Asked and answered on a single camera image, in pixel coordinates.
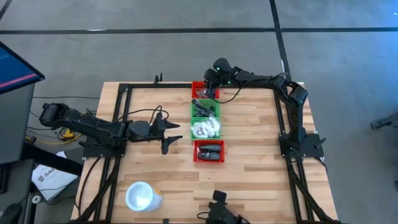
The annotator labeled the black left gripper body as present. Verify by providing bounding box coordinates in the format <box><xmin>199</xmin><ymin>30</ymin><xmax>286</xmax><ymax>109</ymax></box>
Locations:
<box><xmin>151</xmin><ymin>113</ymin><xmax>170</xmax><ymax>142</ymax></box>

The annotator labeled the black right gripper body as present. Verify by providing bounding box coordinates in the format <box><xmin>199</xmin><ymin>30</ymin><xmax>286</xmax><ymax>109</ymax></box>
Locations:
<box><xmin>204</xmin><ymin>58</ymin><xmax>233</xmax><ymax>91</ymax></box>

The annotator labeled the black comb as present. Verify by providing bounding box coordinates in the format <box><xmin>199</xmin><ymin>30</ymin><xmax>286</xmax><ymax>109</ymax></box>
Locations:
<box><xmin>201</xmin><ymin>107</ymin><xmax>218</xmax><ymax>118</ymax></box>
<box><xmin>192</xmin><ymin>98</ymin><xmax>209</xmax><ymax>113</ymax></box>

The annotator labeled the vanity pack clear packet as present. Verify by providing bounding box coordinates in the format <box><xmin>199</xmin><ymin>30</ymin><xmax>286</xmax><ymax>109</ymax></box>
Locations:
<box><xmin>191</xmin><ymin>122</ymin><xmax>208</xmax><ymax>139</ymax></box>

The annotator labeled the clear packet with white contents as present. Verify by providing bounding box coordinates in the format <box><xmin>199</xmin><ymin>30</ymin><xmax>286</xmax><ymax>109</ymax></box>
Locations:
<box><xmin>204</xmin><ymin>116</ymin><xmax>222</xmax><ymax>134</ymax></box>

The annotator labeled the dark grey oblong toiletry item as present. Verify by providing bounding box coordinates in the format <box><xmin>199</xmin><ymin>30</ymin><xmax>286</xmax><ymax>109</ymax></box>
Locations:
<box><xmin>197</xmin><ymin>151</ymin><xmax>222</xmax><ymax>162</ymax></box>
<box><xmin>198</xmin><ymin>144</ymin><xmax>223</xmax><ymax>152</ymax></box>

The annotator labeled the green plastic slotted basket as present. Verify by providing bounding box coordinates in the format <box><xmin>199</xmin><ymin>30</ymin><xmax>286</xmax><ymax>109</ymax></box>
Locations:
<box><xmin>190</xmin><ymin>117</ymin><xmax>222</xmax><ymax>140</ymax></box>
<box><xmin>190</xmin><ymin>99</ymin><xmax>221</xmax><ymax>119</ymax></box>

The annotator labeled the red plastic slotted basket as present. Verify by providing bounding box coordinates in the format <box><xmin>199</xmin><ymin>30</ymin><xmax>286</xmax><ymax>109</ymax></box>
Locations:
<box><xmin>190</xmin><ymin>81</ymin><xmax>220</xmax><ymax>100</ymax></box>
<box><xmin>192</xmin><ymin>139</ymin><xmax>226</xmax><ymax>164</ymax></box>

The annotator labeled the black stand beam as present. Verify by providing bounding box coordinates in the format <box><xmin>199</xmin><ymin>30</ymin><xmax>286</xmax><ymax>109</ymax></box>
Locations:
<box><xmin>20</xmin><ymin>141</ymin><xmax>85</xmax><ymax>177</ymax></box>

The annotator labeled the white printed paper sheet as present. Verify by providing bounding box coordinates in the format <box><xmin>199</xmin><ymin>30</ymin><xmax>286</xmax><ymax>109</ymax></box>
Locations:
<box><xmin>30</xmin><ymin>151</ymin><xmax>79</xmax><ymax>202</ymax></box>

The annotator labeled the blue computer monitor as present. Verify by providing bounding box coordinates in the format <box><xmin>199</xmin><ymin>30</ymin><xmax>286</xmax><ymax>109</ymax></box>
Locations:
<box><xmin>0</xmin><ymin>41</ymin><xmax>46</xmax><ymax>95</ymax></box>

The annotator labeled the black stand leg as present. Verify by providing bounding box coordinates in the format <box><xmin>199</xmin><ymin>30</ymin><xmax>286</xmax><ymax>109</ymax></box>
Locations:
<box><xmin>369</xmin><ymin>111</ymin><xmax>398</xmax><ymax>131</ymax></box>

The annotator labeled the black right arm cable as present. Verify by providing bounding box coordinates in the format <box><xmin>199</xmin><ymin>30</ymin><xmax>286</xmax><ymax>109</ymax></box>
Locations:
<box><xmin>214</xmin><ymin>79</ymin><xmax>249</xmax><ymax>105</ymax></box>

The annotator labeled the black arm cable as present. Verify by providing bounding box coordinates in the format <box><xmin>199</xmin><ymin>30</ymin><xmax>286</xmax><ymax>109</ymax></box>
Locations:
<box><xmin>117</xmin><ymin>105</ymin><xmax>171</xmax><ymax>125</ymax></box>
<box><xmin>214</xmin><ymin>79</ymin><xmax>249</xmax><ymax>105</ymax></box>

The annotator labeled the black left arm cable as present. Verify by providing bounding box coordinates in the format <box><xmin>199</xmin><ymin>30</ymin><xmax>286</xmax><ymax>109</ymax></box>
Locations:
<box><xmin>117</xmin><ymin>105</ymin><xmax>171</xmax><ymax>125</ymax></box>

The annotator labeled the black aluminium rig frame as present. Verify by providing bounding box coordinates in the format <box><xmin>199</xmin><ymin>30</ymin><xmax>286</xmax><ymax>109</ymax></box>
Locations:
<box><xmin>70</xmin><ymin>81</ymin><xmax>341</xmax><ymax>224</ymax></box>

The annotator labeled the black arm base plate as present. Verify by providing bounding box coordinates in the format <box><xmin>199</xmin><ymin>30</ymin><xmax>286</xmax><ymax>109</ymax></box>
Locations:
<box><xmin>81</xmin><ymin>136</ymin><xmax>127</xmax><ymax>159</ymax></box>
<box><xmin>278</xmin><ymin>132</ymin><xmax>325</xmax><ymax>159</ymax></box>

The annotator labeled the black table-level camera mount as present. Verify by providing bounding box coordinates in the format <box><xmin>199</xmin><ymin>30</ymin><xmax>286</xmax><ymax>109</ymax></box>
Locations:
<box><xmin>197</xmin><ymin>190</ymin><xmax>249</xmax><ymax>224</ymax></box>

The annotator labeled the yellow floor cable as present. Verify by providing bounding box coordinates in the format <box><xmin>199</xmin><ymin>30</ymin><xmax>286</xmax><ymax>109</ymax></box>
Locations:
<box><xmin>24</xmin><ymin>128</ymin><xmax>82</xmax><ymax>146</ymax></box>

